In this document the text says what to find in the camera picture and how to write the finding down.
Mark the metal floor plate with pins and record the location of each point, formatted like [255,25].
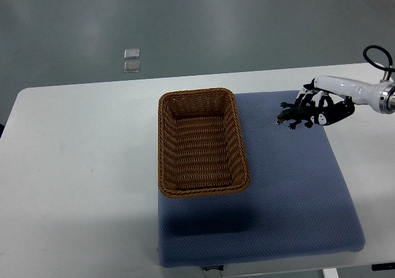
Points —
[131,53]
[132,66]

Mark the brown wicker basket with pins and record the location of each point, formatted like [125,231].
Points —
[201,149]

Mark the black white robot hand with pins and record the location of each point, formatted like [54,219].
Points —
[335,98]

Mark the dark toy crocodile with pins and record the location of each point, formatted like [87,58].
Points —
[296,113]

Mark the upper metal floor plate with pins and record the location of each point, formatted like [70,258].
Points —
[131,53]

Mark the white table leg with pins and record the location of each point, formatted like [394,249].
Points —
[330,273]

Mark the black table bracket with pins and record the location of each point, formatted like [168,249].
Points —
[383,267]

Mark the blue grey foam mat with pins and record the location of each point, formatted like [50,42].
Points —
[297,204]

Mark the lower metal floor plate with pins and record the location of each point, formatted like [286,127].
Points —
[132,66]

